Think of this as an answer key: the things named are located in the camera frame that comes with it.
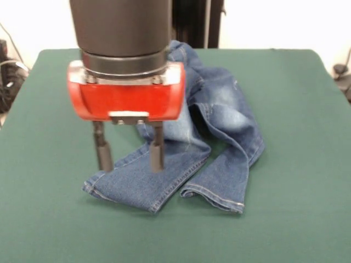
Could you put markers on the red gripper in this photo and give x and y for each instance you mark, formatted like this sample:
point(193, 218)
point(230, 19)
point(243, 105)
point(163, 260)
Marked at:
point(123, 101)

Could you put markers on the blue denim jeans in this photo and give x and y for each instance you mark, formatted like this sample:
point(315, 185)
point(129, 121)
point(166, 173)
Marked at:
point(227, 123)

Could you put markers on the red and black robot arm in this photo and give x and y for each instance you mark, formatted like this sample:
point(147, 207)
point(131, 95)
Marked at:
point(120, 22)

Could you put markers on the dark green table cloth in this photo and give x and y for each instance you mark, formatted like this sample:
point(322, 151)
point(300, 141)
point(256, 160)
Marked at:
point(41, 178)

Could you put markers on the black stand base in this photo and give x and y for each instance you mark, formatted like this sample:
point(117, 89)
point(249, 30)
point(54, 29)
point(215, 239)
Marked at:
point(11, 82)

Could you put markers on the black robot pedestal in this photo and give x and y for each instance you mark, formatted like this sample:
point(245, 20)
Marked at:
point(192, 22)

